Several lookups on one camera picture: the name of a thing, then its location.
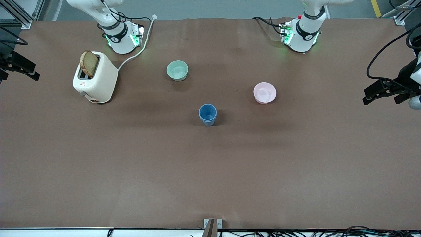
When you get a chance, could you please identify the black left arm base cable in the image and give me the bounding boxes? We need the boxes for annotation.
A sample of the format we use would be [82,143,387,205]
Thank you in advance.
[253,16,284,36]

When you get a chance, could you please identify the aluminium frame profile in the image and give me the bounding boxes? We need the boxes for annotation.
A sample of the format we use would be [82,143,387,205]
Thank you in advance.
[382,0,421,26]
[0,0,46,30]

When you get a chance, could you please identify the white toaster power cable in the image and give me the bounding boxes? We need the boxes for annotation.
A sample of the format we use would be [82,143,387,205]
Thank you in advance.
[118,15,158,71]

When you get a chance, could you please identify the black arm base cable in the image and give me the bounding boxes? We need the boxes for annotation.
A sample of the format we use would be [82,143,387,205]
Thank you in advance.
[97,13,152,33]
[253,16,284,36]

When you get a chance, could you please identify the cream white toaster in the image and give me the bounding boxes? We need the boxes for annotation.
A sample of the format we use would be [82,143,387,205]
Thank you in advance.
[72,51,119,104]

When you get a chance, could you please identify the grey metal table bracket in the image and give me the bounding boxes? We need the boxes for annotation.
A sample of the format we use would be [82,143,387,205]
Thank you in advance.
[203,219,223,237]

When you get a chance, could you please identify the black right arm base cable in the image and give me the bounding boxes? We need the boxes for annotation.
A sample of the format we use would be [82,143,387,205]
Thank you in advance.
[97,13,152,33]

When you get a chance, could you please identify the pink bowl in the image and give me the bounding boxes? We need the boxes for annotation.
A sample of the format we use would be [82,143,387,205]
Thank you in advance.
[253,82,277,104]

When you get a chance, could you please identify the pale green bowl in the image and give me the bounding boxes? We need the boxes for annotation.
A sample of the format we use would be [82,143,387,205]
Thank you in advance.
[166,60,189,82]

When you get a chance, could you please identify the black floor cable bundle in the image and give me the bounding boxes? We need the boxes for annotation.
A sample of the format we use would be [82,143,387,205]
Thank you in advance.
[217,225,421,237]

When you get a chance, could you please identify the brown bread slice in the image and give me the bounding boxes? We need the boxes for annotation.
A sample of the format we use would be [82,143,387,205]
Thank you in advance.
[80,50,99,78]

